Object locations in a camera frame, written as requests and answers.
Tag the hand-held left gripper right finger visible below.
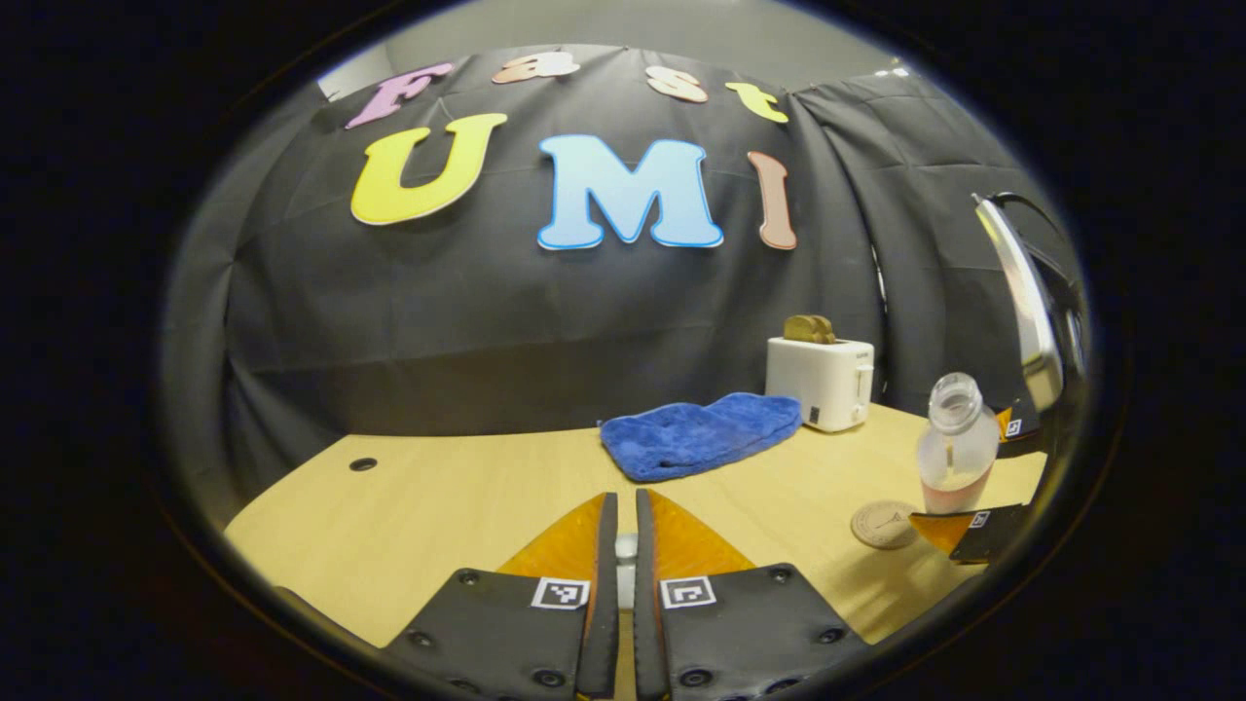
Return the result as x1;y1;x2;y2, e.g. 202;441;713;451
635;488;870;701

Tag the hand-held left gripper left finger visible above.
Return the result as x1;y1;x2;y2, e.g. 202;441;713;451
380;492;621;701

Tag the white teacup lid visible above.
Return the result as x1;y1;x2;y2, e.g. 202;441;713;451
615;533;639;609

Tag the clear plastic water bottle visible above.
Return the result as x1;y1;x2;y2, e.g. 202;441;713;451
916;372;1002;516

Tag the round brown coaster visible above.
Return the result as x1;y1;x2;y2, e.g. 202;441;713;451
851;499;921;551

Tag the blue towel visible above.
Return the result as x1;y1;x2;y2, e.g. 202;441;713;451
599;392;804;484

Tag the white toaster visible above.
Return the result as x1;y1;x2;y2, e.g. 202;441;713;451
765;336;875;433

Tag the black backdrop cloth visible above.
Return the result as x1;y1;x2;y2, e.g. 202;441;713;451
161;44;1086;507

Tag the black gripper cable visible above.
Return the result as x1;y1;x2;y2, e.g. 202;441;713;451
988;192;1081;288

